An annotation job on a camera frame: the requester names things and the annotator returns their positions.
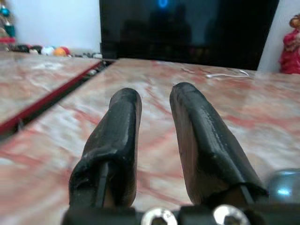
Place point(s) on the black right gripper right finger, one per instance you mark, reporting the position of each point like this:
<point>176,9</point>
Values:
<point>206,138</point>

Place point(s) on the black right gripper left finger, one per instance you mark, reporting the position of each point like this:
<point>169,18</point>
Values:
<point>117,131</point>

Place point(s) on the shiny metal bowl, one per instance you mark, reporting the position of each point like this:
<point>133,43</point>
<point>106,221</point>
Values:
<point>284,185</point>

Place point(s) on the red ball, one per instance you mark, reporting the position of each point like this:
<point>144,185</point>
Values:
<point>66,50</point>

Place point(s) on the orange ball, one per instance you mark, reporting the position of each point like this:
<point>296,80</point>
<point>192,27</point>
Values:
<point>59,51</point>

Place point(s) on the white ball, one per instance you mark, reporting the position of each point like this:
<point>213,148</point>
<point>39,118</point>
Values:
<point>47,50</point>

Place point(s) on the black television screen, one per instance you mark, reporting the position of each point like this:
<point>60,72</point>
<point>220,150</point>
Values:
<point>185,30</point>

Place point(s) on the red figurine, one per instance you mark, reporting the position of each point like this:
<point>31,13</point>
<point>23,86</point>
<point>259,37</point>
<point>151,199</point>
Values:
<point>290,44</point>

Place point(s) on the decorated christmas tree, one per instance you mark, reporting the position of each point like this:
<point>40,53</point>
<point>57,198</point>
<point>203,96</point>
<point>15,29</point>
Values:
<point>7,25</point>

